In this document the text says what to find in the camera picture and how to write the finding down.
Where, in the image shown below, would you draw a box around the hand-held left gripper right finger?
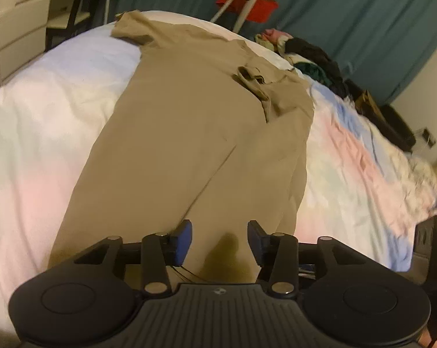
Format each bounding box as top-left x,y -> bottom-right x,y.
247,220 -> 367,295

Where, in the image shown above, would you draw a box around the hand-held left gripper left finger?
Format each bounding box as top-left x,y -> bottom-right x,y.
71,220 -> 194,295

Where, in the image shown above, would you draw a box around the khaki shirt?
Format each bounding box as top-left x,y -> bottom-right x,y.
46,10 -> 315,285

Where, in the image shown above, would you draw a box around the pile of clothes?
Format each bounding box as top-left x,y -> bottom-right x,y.
255,28 -> 353,98

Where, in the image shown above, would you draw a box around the black armchair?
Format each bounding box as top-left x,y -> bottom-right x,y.
343,80 -> 417,153

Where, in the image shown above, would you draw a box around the pastel tie-dye duvet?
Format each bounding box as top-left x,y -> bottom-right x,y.
0,10 -> 437,338

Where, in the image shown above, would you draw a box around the red cloth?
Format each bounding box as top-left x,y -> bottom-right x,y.
215,0 -> 279,23

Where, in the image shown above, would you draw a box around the white dressing table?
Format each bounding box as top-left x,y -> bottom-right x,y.
0,0 -> 126,88

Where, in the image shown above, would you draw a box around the wall outlet with charger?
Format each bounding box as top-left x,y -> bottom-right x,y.
419,127 -> 437,149

